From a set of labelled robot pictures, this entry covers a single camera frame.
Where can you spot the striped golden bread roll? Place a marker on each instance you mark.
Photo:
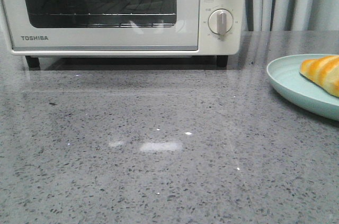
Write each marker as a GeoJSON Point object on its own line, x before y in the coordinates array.
{"type": "Point", "coordinates": [323, 72]}

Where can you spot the glass oven door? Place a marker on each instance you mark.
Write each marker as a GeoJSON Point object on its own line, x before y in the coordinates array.
{"type": "Point", "coordinates": [25, 37]}

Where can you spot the white toaster oven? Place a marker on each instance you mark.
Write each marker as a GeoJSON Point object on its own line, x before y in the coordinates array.
{"type": "Point", "coordinates": [209, 43]}

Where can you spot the wire oven rack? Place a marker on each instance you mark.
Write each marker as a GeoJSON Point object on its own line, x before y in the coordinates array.
{"type": "Point", "coordinates": [104, 14]}

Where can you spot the grey curtain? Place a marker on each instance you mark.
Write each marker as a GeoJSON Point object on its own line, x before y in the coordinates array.
{"type": "Point", "coordinates": [290, 15]}

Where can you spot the lower oven knob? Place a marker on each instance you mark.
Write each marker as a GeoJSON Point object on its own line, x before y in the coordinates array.
{"type": "Point", "coordinates": [220, 21]}

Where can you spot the light green round plate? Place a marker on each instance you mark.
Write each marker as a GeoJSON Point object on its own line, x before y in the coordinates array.
{"type": "Point", "coordinates": [286, 79]}

